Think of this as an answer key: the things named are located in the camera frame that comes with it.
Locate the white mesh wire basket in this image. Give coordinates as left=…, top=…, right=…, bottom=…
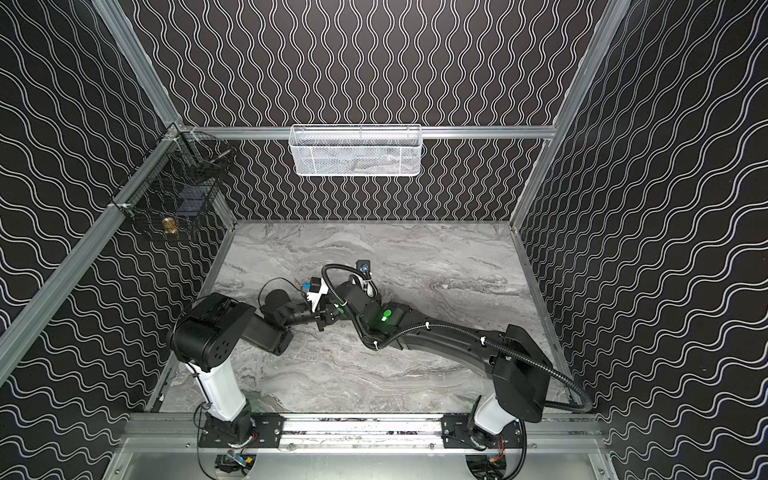
left=288, top=124, right=424, bottom=177

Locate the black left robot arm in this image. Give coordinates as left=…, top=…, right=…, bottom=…
left=168, top=289, right=343, bottom=424

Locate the aluminium front rail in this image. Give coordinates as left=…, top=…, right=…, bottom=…
left=120, top=413, right=603, bottom=455

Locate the brass fitting in basket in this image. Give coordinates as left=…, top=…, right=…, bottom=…
left=161, top=217, right=179, bottom=236

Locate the black wire basket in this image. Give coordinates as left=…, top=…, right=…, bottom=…
left=117, top=123, right=235, bottom=244

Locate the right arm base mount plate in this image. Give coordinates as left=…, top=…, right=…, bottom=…
left=440, top=414, right=527, bottom=451

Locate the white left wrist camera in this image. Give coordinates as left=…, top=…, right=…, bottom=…
left=302, top=277, right=329, bottom=312

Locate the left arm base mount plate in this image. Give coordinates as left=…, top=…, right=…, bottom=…
left=198, top=413, right=286, bottom=448

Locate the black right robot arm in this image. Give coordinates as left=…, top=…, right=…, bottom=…
left=329, top=281, right=593, bottom=435

